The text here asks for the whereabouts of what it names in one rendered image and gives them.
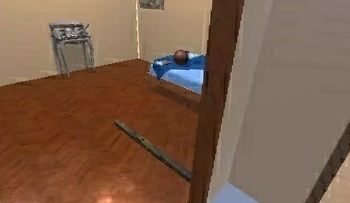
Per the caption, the bed with blue cover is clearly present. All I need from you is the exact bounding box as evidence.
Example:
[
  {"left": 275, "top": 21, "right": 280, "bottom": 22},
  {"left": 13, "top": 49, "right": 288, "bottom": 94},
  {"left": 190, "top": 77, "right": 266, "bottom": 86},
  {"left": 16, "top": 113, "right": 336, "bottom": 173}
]
[{"left": 144, "top": 49, "right": 208, "bottom": 113}]

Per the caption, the brown basketball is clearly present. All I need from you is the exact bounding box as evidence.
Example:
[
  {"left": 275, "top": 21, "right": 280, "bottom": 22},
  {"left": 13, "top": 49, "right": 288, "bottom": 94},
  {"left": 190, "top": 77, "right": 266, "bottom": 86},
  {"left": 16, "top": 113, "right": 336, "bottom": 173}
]
[{"left": 172, "top": 48, "right": 191, "bottom": 66}]

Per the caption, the grey metal side table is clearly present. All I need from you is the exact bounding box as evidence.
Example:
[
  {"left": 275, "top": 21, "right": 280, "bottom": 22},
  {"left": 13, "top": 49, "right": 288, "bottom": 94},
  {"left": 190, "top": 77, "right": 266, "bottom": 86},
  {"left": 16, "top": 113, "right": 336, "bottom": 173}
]
[{"left": 45, "top": 20, "right": 99, "bottom": 81}]

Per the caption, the brown wooden door frame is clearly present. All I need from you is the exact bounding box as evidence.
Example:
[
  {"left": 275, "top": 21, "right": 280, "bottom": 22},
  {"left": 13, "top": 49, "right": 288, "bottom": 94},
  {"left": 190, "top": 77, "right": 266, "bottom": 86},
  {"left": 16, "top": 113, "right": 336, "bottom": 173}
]
[{"left": 188, "top": 0, "right": 246, "bottom": 203}]

